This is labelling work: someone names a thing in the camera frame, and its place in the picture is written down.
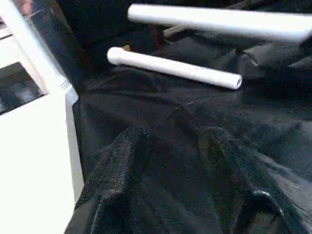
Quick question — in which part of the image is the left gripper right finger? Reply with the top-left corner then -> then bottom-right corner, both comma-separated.
201,126 -> 312,234

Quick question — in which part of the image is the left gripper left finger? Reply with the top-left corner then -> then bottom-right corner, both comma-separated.
64,126 -> 150,234

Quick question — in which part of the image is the white plastic table leg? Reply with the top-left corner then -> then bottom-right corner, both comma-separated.
106,46 -> 243,91
127,3 -> 312,45
0,0 -> 80,104

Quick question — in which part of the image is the black work mat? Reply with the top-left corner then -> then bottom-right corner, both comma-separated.
31,0 -> 312,234

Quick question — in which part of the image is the white glass-door cabinet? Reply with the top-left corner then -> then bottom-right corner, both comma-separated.
0,14 -> 51,116

